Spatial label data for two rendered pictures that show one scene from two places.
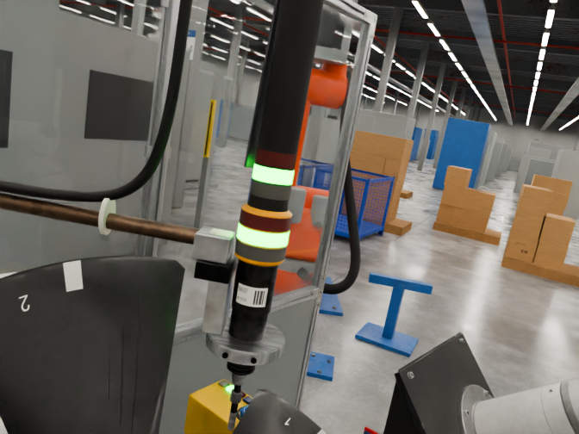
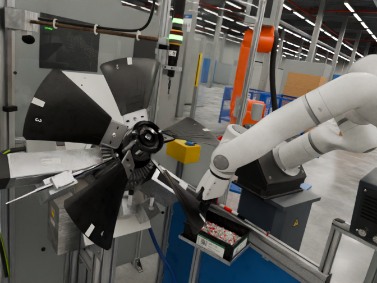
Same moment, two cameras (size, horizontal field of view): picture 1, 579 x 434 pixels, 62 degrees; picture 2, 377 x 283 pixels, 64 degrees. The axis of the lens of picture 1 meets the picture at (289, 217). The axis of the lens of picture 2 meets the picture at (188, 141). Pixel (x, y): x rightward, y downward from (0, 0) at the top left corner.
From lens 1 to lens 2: 0.71 m
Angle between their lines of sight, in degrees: 12
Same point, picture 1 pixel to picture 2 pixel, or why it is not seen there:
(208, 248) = (161, 40)
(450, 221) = not seen: hidden behind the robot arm
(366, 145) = (294, 81)
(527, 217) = not seen: outside the picture
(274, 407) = (191, 121)
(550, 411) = (303, 138)
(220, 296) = (164, 54)
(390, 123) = (314, 68)
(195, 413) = (169, 145)
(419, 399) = not seen: hidden behind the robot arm
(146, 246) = (155, 91)
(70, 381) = (128, 85)
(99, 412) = (135, 92)
